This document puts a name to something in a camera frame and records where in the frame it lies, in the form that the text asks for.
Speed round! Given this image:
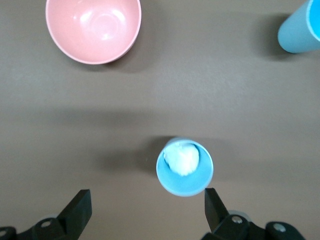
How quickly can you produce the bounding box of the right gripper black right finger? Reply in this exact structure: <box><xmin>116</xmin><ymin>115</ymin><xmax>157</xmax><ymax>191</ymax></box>
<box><xmin>201</xmin><ymin>187</ymin><xmax>305</xmax><ymax>240</ymax></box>

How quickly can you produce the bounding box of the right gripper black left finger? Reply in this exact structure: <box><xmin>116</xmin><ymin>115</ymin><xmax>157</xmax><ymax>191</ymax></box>
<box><xmin>14</xmin><ymin>189</ymin><xmax>93</xmax><ymax>240</ymax></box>

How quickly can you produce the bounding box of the blue plastic cup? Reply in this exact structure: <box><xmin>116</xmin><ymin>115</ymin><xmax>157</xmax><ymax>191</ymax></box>
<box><xmin>156</xmin><ymin>136</ymin><xmax>215</xmax><ymax>198</ymax></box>
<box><xmin>277</xmin><ymin>0</ymin><xmax>320</xmax><ymax>54</ymax></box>

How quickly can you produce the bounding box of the brown table cover mat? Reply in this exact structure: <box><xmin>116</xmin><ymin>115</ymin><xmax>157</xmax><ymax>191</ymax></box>
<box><xmin>0</xmin><ymin>0</ymin><xmax>320</xmax><ymax>240</ymax></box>

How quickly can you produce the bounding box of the pink bowl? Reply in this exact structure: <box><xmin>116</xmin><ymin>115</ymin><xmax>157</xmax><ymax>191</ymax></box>
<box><xmin>45</xmin><ymin>0</ymin><xmax>143</xmax><ymax>65</ymax></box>

